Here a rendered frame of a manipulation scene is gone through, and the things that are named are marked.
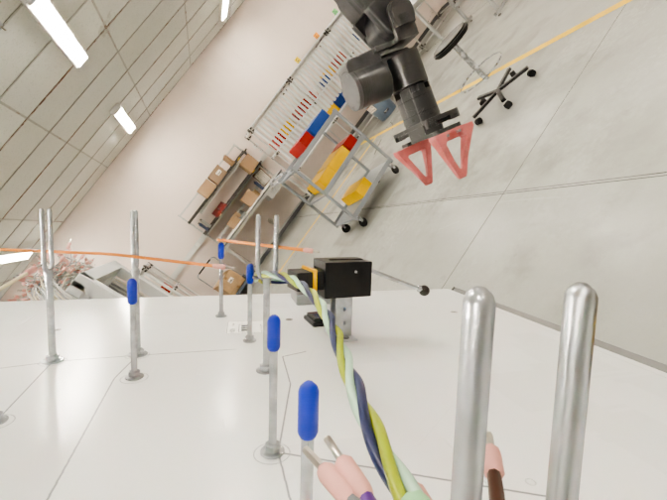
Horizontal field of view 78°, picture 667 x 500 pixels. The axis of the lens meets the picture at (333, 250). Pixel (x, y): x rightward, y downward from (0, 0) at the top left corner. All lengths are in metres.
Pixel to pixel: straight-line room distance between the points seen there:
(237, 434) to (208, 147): 8.33
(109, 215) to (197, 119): 2.43
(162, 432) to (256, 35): 9.11
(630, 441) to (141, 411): 0.34
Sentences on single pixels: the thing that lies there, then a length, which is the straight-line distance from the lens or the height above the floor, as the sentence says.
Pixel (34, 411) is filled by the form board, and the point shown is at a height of 1.31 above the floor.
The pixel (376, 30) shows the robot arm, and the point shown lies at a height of 1.27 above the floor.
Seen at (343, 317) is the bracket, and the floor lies 1.11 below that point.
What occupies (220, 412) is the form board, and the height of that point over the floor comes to 1.21.
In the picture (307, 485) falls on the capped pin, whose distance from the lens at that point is 0.18.
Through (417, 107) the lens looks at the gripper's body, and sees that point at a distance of 0.66.
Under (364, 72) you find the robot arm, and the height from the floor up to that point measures 1.25.
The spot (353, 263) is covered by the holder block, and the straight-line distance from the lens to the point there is 0.45.
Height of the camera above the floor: 1.29
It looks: 16 degrees down
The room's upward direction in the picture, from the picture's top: 53 degrees counter-clockwise
